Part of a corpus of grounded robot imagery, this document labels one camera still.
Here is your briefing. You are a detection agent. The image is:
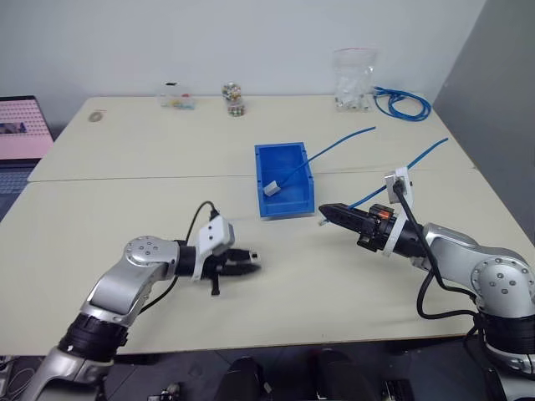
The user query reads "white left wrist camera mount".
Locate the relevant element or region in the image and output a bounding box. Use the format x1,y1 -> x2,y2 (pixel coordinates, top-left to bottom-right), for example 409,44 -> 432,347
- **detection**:
191,221 -> 236,284

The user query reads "dark rounded shape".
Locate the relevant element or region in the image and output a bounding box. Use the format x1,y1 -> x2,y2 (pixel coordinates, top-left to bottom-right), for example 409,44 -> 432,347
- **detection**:
216,356 -> 269,401

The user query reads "clear box of colourful items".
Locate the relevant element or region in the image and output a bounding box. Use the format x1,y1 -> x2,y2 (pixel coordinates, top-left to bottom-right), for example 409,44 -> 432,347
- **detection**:
157,80 -> 198,111

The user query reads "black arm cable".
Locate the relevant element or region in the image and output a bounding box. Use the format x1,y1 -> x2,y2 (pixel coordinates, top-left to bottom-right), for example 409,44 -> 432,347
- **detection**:
391,183 -> 482,321
140,200 -> 221,315

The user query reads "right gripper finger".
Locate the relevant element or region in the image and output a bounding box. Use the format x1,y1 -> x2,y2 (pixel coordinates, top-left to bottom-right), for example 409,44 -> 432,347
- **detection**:
318,209 -> 366,241
318,202 -> 371,225

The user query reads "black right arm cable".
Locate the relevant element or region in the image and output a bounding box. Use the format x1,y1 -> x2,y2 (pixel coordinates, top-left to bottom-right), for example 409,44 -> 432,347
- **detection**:
391,183 -> 482,321

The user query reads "glass jar of colourful beads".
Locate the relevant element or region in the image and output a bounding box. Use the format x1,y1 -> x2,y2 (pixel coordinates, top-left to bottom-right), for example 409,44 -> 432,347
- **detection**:
221,81 -> 248,119

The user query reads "coiled blue cable bundle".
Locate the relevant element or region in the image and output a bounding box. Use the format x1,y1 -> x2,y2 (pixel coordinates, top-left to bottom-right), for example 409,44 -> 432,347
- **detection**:
371,84 -> 433,123

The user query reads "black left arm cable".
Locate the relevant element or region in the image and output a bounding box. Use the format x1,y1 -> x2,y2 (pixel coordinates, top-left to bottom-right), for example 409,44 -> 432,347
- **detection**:
140,200 -> 221,315

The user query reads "blue plastic bin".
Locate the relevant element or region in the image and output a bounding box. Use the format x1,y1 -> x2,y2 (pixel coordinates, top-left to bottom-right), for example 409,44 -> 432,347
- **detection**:
253,141 -> 317,220

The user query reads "blue ethernet cable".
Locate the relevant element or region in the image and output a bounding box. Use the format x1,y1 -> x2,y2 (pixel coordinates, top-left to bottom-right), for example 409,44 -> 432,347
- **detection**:
316,137 -> 450,228
275,126 -> 377,190

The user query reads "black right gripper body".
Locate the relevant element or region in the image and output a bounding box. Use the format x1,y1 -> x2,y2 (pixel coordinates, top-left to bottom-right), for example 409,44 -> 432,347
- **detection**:
356,203 -> 396,254

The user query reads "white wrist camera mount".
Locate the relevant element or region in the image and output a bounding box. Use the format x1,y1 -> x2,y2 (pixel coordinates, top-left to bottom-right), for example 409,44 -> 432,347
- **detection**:
383,165 -> 415,256
191,221 -> 236,284

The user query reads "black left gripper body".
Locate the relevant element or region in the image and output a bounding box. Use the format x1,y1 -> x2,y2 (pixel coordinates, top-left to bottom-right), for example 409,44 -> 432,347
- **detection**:
199,248 -> 235,297

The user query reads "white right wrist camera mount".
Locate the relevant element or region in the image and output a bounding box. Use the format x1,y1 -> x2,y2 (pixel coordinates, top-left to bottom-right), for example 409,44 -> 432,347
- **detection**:
383,165 -> 415,256

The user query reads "open laptop with pink screen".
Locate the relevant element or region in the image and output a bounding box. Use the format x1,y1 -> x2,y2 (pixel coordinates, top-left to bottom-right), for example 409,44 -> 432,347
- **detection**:
0,94 -> 57,223

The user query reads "plastic bag of white couplers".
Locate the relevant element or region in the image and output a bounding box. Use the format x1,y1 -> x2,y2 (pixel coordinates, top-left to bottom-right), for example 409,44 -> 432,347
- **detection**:
332,47 -> 379,114

